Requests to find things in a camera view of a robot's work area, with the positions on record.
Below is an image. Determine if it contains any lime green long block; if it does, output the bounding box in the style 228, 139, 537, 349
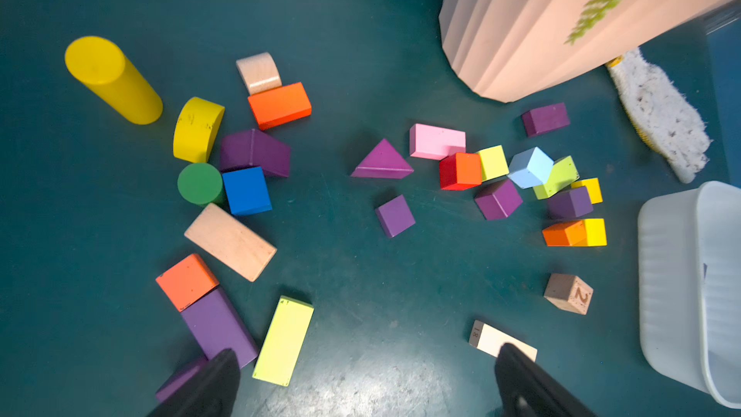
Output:
533, 156, 580, 200

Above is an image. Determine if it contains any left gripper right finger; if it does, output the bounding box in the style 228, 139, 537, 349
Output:
495, 343, 596, 417

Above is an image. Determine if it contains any yellow cube lower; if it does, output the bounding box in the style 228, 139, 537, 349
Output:
579, 218, 608, 247

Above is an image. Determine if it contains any pink rectangular block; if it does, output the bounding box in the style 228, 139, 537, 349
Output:
409, 124, 466, 160

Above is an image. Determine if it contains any white storage bin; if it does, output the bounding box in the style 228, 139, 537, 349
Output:
638, 181, 740, 409

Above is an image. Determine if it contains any purple block near pot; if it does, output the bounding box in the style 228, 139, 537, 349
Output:
521, 102, 570, 137

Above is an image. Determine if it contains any white knit work glove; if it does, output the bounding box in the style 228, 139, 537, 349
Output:
606, 48, 711, 185

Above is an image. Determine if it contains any lime green cube block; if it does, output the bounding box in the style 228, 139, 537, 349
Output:
477, 145, 509, 183

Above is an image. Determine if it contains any green cylinder block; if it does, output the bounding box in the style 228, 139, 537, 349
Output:
177, 163, 226, 207

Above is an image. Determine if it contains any small purple block left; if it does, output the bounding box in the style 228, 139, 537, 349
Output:
156, 356, 208, 403

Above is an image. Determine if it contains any pale wooden long block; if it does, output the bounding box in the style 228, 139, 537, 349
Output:
469, 320, 538, 361

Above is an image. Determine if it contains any small tan arch block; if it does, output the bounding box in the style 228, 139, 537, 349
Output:
235, 52, 282, 96

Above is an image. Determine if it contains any yellow half cylinder block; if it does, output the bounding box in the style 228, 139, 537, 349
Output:
173, 97, 226, 163

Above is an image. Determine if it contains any wooden number cube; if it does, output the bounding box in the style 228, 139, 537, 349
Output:
543, 273, 594, 315

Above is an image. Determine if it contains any small orange block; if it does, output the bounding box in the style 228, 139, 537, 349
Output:
542, 220, 587, 247

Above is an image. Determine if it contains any pink flower pot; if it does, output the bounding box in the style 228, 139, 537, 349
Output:
439, 0, 733, 102

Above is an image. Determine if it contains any orange block left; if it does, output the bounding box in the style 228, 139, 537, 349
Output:
156, 253, 219, 312

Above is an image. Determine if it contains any tan wooden block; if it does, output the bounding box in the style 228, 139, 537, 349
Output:
184, 204, 277, 282

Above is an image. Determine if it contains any purple cube small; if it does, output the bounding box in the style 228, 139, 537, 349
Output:
376, 195, 416, 239

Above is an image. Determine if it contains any light blue cube block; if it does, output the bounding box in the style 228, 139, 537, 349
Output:
508, 147, 555, 189

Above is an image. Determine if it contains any purple long block left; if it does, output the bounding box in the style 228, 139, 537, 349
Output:
181, 287, 259, 369

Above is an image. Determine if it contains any red rectangular block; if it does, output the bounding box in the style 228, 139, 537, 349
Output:
248, 82, 313, 131

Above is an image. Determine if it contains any purple block by blue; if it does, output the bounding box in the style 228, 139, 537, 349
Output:
219, 129, 291, 178

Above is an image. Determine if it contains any purple triangle prism block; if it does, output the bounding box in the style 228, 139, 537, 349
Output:
351, 139, 414, 180

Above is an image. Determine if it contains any lime green bar block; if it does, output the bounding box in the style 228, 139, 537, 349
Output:
252, 297, 314, 387

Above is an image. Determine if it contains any yellow cube upper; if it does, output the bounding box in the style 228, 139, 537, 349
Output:
570, 178, 603, 205

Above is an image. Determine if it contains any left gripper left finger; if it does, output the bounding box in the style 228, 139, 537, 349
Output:
149, 349, 240, 416

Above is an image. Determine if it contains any red cube block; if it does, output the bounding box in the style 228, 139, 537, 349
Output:
439, 153, 482, 191

